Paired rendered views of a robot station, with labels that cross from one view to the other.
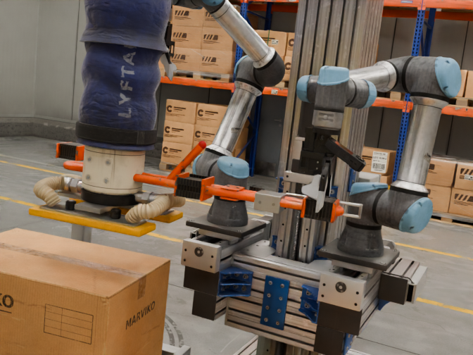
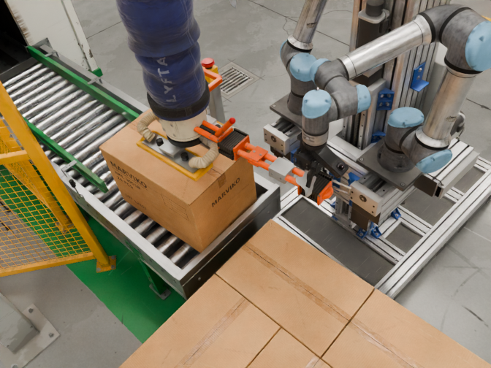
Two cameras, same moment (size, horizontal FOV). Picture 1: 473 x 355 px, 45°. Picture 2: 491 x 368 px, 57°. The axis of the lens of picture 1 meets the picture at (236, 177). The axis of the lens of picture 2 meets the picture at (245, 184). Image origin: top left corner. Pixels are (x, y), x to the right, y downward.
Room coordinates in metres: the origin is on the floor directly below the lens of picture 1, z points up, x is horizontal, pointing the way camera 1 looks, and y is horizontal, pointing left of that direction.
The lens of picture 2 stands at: (0.54, -0.48, 2.37)
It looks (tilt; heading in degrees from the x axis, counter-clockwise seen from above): 49 degrees down; 29
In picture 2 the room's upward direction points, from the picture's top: 8 degrees counter-clockwise
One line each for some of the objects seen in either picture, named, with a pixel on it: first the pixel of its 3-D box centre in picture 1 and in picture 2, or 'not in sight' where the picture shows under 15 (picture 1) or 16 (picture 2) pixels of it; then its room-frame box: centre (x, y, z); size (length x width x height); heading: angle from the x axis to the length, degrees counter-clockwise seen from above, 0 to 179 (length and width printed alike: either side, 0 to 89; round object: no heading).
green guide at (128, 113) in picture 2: not in sight; (95, 86); (2.36, 1.57, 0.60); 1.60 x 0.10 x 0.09; 70
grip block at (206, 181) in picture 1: (194, 186); (233, 143); (1.55, 0.11, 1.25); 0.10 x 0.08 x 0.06; 163
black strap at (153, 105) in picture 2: (117, 132); (179, 93); (1.63, 0.35, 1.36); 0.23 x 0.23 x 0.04
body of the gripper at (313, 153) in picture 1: (319, 151); (312, 152); (1.47, -0.20, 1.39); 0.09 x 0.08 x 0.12; 73
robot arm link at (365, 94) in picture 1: (350, 92); (345, 98); (1.55, -0.27, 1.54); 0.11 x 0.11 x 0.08; 44
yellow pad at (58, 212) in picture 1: (92, 213); (172, 151); (1.54, 0.38, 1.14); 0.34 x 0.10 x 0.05; 73
